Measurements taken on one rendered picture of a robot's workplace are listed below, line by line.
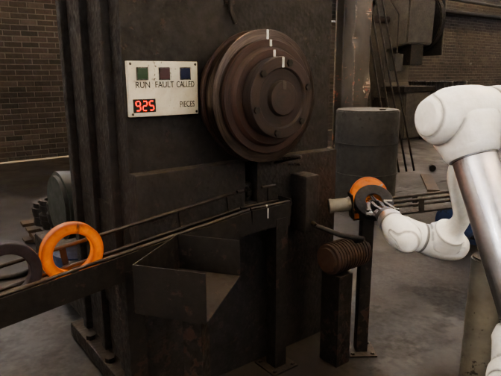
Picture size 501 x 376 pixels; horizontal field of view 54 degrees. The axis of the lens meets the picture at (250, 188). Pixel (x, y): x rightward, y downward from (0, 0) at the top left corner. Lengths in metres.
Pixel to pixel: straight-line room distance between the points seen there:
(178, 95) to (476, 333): 1.43
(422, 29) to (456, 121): 8.66
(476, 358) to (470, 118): 1.21
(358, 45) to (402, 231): 4.54
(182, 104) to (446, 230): 0.98
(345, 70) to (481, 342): 4.56
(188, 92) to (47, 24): 6.14
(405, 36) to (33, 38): 6.14
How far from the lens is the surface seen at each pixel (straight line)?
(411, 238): 1.66
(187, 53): 1.79
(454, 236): 1.73
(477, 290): 2.07
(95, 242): 1.58
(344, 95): 6.25
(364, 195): 2.03
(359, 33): 6.05
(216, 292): 1.41
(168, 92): 1.73
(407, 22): 9.57
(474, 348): 2.17
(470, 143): 1.21
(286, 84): 1.73
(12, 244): 1.50
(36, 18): 7.79
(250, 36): 1.75
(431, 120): 1.20
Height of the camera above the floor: 1.20
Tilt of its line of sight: 13 degrees down
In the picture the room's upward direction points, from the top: straight up
